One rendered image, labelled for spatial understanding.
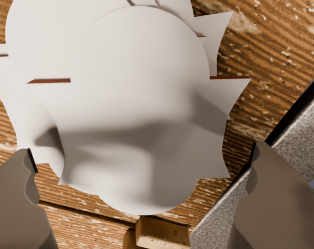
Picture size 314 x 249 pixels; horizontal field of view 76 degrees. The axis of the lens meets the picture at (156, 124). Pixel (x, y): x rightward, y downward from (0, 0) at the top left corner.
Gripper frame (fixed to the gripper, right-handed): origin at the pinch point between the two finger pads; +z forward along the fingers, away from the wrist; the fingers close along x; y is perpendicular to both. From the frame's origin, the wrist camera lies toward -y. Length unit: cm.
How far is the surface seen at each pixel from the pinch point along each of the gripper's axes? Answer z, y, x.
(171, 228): 3.0, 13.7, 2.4
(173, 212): 4.0, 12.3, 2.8
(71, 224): 4.0, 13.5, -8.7
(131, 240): 2.6, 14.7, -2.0
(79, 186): 0.6, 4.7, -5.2
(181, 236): 2.3, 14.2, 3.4
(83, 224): 4.0, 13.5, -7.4
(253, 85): 3.9, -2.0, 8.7
